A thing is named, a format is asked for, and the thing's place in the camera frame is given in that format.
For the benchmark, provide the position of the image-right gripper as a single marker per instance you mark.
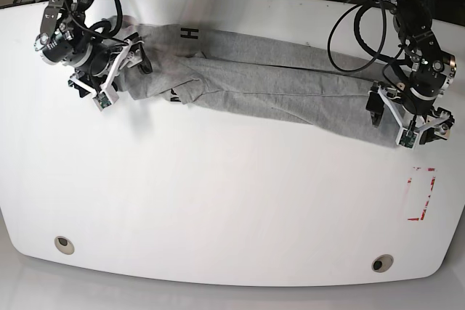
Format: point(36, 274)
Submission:
point(432, 126)

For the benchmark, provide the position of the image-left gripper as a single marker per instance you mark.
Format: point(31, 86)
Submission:
point(106, 62)

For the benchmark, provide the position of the grey t-shirt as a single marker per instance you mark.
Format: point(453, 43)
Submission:
point(255, 76)

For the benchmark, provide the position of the red tape rectangle marking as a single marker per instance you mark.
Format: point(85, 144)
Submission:
point(419, 191)

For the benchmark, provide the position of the right table grommet hole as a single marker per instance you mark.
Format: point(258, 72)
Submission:
point(382, 263)

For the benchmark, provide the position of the table grommet hole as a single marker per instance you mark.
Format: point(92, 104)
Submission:
point(382, 263)
point(64, 245)

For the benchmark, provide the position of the left table grommet hole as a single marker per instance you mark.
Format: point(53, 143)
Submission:
point(64, 245)

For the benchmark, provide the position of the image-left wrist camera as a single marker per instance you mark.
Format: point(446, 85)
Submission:
point(105, 99)

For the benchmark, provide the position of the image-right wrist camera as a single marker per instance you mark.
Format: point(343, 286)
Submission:
point(407, 138)

